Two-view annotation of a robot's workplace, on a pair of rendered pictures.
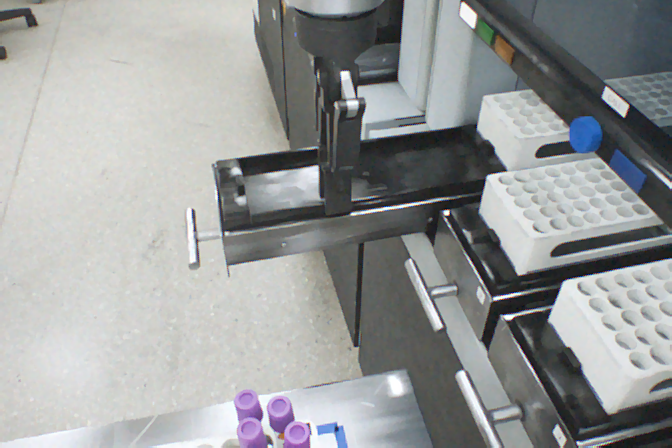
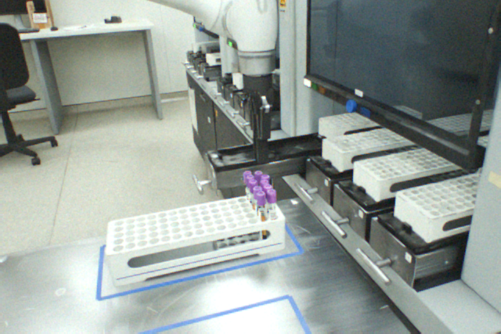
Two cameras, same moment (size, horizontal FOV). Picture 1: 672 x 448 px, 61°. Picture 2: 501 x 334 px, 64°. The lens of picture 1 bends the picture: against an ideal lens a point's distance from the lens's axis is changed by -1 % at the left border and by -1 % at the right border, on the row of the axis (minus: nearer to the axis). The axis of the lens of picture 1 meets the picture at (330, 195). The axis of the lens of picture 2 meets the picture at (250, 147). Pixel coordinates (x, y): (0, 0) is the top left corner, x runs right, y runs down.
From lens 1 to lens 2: 49 cm
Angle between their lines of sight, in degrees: 18
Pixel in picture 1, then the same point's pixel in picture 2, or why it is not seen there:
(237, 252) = (221, 182)
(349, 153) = (267, 129)
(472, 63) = (312, 105)
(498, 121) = (326, 125)
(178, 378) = not seen: hidden behind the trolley
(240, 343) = not seen: hidden behind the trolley
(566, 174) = (355, 136)
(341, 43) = (261, 84)
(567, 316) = (358, 174)
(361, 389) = (282, 202)
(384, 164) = (279, 149)
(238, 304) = not seen: hidden behind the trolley
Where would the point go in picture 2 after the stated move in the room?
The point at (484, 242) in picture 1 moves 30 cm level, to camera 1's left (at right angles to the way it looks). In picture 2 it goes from (325, 164) to (207, 174)
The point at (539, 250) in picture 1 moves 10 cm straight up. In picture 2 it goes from (346, 159) to (347, 120)
